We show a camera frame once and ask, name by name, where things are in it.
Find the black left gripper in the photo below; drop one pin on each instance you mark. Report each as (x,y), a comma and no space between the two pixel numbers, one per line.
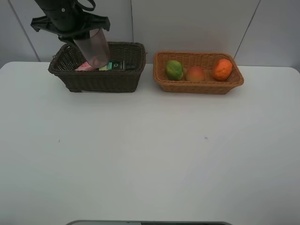
(69,19)

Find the translucent pink plastic cup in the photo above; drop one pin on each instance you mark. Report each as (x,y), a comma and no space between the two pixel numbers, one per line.
(94,48)

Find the pink lotion bottle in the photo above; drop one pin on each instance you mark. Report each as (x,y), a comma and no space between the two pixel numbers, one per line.
(86,67)

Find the dark green pump bottle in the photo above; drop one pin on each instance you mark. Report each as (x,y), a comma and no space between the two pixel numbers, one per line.
(117,65)

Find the green mango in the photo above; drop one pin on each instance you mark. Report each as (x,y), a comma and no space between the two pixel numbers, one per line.
(174,70)

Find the red yellow peach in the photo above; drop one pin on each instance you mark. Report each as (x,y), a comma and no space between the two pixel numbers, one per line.
(195,74)

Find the orange tangerine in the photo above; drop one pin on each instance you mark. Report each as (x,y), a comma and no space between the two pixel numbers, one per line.
(222,70)

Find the dark brown wicker basket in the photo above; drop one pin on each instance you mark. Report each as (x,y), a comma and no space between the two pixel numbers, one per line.
(67,59)

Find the orange wicker basket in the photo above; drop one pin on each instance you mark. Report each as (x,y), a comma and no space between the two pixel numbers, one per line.
(207,61)

